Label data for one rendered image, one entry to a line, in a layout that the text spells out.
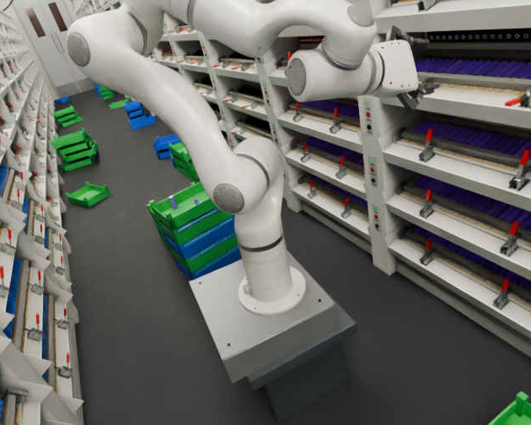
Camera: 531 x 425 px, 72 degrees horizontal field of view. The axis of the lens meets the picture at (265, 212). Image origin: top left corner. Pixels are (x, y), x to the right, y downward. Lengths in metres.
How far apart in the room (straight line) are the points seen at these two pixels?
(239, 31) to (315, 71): 0.15
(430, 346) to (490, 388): 0.19
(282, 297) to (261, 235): 0.21
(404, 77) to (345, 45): 0.19
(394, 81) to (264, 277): 0.53
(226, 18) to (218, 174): 0.28
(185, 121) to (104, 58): 0.18
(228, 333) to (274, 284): 0.17
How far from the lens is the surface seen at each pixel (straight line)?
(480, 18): 0.99
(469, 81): 1.08
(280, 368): 1.02
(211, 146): 0.77
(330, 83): 0.66
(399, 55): 0.80
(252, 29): 0.69
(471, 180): 1.11
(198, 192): 1.82
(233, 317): 1.01
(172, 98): 0.80
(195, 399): 1.39
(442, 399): 1.28
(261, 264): 0.92
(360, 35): 0.64
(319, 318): 1.00
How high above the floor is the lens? 1.08
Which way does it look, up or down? 30 degrees down
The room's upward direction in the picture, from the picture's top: 15 degrees counter-clockwise
